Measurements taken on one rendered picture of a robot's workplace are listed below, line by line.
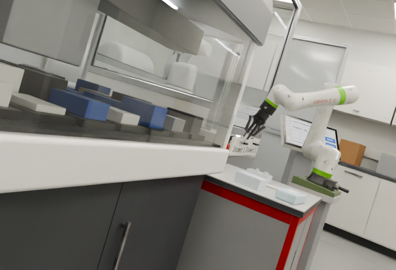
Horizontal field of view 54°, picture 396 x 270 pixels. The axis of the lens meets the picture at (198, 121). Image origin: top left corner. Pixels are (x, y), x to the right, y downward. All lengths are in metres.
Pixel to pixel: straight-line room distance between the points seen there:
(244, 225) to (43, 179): 1.12
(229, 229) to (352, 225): 3.62
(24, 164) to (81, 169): 0.16
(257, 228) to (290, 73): 2.66
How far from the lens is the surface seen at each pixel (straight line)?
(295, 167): 3.34
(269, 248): 1.75
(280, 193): 1.75
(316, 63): 4.14
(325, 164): 2.54
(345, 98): 2.50
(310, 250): 2.57
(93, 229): 1.13
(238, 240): 1.78
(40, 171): 0.79
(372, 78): 5.70
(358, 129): 5.97
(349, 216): 5.28
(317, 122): 2.67
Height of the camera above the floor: 1.04
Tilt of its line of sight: 2 degrees down
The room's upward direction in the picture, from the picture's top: 17 degrees clockwise
